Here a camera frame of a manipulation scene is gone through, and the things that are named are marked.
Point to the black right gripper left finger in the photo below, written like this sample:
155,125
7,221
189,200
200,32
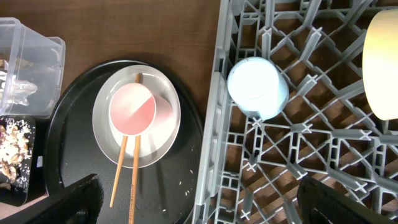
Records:
80,202

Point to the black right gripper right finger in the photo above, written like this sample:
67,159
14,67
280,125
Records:
320,203

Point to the grey round plate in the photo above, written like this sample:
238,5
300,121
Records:
157,141

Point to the food scraps and rice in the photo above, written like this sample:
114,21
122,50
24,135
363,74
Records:
14,149

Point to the pink plastic cup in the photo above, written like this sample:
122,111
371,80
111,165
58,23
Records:
135,110

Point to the white tissue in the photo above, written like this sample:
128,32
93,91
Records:
20,90

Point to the blue plastic cup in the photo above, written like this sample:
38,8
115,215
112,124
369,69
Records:
257,88

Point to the yellow bowl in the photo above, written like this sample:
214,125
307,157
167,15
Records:
380,64

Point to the grey dishwasher rack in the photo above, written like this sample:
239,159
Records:
250,169

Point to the clear plastic waste bin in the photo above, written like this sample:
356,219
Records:
34,58

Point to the black rectangular tray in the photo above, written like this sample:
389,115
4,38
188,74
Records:
22,172

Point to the round black serving tray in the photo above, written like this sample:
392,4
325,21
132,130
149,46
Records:
166,189

